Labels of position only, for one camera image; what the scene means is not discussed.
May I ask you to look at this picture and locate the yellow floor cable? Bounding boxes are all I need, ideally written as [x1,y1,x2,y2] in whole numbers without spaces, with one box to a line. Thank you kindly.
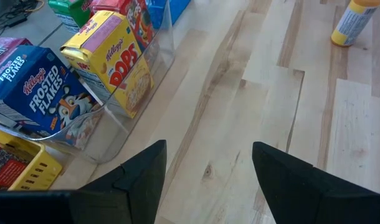
[24,0,46,13]

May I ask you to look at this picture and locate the purple Raisin Bran cereal box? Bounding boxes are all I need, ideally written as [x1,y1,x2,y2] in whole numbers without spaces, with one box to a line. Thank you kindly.
[0,36,34,75]

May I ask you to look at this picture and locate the blue plastic basket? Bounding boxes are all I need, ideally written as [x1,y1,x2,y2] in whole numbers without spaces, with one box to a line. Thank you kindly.
[145,0,191,30]

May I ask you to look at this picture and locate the yellow bottle white collar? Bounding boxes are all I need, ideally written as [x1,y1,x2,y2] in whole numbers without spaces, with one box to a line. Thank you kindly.
[330,0,380,48]

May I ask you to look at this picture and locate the red Froot Loops cereal box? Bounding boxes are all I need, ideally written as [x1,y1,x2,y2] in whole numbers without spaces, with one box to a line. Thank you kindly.
[90,0,156,50]

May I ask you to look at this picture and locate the blue Frosted Flakes cereal box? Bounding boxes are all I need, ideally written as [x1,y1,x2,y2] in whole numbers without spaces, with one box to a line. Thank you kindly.
[0,45,102,150]

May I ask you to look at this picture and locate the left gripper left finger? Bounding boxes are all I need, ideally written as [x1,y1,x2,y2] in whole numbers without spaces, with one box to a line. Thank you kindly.
[0,139,168,224]

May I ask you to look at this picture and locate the black power adapter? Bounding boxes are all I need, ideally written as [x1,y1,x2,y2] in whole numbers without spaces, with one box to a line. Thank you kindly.
[4,15,29,27]

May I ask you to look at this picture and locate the yellow Corn Pops cereal box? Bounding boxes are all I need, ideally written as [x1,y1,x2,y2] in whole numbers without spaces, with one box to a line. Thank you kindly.
[59,10,155,119]

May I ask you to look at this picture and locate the yellow plastic basket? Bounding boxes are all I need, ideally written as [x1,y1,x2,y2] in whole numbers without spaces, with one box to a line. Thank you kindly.
[0,126,64,192]

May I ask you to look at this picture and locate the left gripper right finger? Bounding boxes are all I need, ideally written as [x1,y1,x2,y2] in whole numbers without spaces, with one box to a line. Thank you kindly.
[251,141,380,224]

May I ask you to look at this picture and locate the clear plastic bin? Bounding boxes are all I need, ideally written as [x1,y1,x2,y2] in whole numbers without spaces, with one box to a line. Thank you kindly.
[0,0,176,165]

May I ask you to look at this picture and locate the green Apple Jacks cereal box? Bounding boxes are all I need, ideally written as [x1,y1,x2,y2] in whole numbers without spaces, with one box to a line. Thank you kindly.
[47,0,94,34]

